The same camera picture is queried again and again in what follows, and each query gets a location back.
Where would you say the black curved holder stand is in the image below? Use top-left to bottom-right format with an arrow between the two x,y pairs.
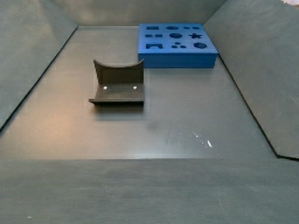
89,60 -> 146,105

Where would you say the blue shape sorter block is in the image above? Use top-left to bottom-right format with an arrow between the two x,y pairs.
138,23 -> 219,68

